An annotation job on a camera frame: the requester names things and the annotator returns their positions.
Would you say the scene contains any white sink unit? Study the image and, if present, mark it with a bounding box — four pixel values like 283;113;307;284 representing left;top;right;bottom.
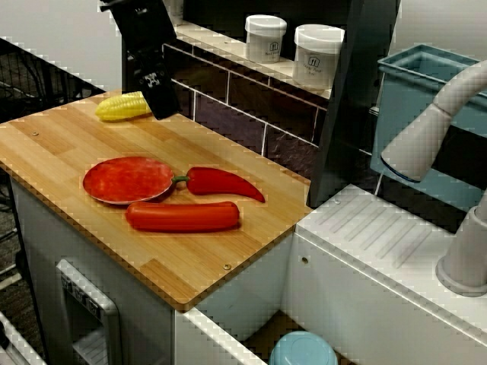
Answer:
174;184;487;365

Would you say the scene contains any black wire mesh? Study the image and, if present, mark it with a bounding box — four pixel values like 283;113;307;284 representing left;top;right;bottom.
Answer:
0;37;107;115

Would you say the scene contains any white kitchen cabinet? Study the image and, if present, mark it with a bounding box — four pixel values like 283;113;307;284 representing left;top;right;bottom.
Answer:
9;178;294;365

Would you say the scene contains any grey framed oven door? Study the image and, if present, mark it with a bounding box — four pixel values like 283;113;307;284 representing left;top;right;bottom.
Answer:
56;259;123;365

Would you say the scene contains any dark tile backsplash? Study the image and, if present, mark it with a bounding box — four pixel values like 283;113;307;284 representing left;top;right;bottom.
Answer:
163;36;332;179

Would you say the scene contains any red round plate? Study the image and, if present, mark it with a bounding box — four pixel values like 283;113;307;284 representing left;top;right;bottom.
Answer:
82;156;174;206

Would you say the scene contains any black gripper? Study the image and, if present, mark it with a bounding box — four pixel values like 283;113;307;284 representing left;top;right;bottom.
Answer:
99;0;182;121

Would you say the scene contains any plain white container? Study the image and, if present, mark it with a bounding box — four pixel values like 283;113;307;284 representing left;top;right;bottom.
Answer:
167;0;184;27

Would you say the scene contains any light blue bowl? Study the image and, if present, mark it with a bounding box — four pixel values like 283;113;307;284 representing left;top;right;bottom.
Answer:
268;329;339;365

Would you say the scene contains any yellow toy corn cob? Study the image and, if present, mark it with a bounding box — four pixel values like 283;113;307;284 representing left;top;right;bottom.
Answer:
94;90;153;122

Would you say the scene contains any aluminium frame rail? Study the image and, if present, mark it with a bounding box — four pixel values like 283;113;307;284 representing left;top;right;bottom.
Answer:
0;309;43;365

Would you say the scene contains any teal plastic bin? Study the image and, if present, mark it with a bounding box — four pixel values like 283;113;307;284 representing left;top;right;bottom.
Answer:
371;43;487;214

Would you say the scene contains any cream shelf ledge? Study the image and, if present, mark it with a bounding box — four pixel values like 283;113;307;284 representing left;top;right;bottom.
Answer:
173;21;336;100

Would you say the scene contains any red toy sausage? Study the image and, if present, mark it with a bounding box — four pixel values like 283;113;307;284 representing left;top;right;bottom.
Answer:
125;201;240;233

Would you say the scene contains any white lidded jar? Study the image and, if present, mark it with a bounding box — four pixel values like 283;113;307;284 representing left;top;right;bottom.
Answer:
292;24;345;90
244;14;288;62

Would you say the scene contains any grey toy faucet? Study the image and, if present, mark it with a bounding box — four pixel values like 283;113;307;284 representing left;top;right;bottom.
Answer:
380;59;487;297

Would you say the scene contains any red toy chili pepper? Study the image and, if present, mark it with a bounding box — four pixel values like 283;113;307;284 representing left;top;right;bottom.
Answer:
171;167;266;204

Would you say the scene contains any dark grey upright panel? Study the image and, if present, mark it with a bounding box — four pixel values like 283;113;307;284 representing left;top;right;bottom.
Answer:
306;0;403;209

